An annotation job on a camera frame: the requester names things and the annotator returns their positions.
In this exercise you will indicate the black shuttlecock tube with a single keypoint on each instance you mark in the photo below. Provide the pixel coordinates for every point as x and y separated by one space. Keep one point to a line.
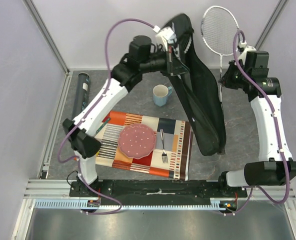
82 94

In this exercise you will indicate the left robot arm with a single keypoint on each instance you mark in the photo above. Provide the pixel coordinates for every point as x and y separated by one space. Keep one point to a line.
143 57

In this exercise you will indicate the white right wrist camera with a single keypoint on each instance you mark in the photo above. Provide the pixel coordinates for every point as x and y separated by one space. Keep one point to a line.
243 48

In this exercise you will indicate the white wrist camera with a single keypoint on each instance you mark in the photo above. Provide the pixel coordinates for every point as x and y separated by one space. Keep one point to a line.
243 48
165 33

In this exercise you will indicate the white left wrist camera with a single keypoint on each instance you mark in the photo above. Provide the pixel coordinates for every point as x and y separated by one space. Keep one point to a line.
165 33

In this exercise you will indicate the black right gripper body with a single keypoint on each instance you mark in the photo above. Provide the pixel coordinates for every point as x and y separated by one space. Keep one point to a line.
228 78

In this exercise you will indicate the pink dotted plate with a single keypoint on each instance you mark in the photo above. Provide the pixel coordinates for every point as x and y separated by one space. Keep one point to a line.
137 141

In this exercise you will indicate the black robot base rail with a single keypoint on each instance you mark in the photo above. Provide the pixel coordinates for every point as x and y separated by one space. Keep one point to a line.
165 192

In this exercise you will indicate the black Crossway racket bag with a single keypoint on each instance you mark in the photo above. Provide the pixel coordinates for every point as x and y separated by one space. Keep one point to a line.
198 91

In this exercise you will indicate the teal handled knife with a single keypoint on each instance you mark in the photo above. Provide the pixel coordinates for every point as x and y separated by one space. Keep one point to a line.
102 125

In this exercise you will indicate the blue ceramic mug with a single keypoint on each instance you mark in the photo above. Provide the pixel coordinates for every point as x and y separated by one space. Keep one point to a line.
161 94

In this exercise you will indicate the colourful patchwork placemat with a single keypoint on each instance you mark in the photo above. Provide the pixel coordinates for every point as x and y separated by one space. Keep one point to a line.
178 136

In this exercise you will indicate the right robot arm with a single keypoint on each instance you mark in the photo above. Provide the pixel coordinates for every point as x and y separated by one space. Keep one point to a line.
275 163

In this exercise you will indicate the white badminton racket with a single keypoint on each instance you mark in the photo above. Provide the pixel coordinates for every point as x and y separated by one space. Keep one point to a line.
218 28

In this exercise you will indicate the silver fork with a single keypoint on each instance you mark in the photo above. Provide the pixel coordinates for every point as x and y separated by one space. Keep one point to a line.
164 155

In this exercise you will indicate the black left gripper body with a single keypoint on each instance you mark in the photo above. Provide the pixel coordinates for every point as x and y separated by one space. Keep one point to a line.
158 63

